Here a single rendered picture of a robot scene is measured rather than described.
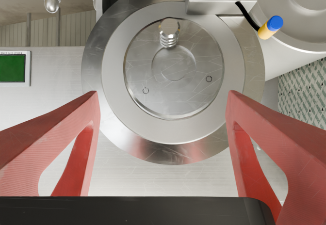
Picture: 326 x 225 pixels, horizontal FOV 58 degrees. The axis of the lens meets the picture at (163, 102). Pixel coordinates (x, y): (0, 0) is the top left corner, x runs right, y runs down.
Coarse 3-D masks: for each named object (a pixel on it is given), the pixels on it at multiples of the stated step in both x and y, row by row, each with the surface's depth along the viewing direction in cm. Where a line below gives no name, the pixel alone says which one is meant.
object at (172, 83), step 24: (192, 24) 22; (144, 48) 22; (168, 48) 22; (192, 48) 22; (216, 48) 22; (144, 72) 21; (168, 72) 21; (192, 72) 22; (216, 72) 21; (144, 96) 21; (168, 96) 21; (192, 96) 21
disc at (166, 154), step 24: (120, 0) 24; (144, 0) 24; (168, 0) 24; (96, 24) 24; (240, 24) 24; (96, 48) 24; (96, 72) 23; (264, 72) 24; (120, 144) 23; (144, 144) 23; (168, 144) 23; (192, 144) 23; (216, 144) 23
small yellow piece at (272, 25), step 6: (240, 6) 21; (246, 12) 21; (246, 18) 20; (270, 18) 18; (276, 18) 18; (252, 24) 20; (264, 24) 18; (270, 24) 18; (276, 24) 18; (282, 24) 18; (258, 30) 20; (264, 30) 18; (270, 30) 18; (276, 30) 18; (264, 36) 19; (270, 36) 19
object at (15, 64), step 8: (0, 56) 57; (8, 56) 57; (16, 56) 57; (0, 64) 56; (8, 64) 56; (16, 64) 56; (0, 72) 56; (8, 72) 56; (16, 72) 56; (0, 80) 56; (8, 80) 56; (16, 80) 56
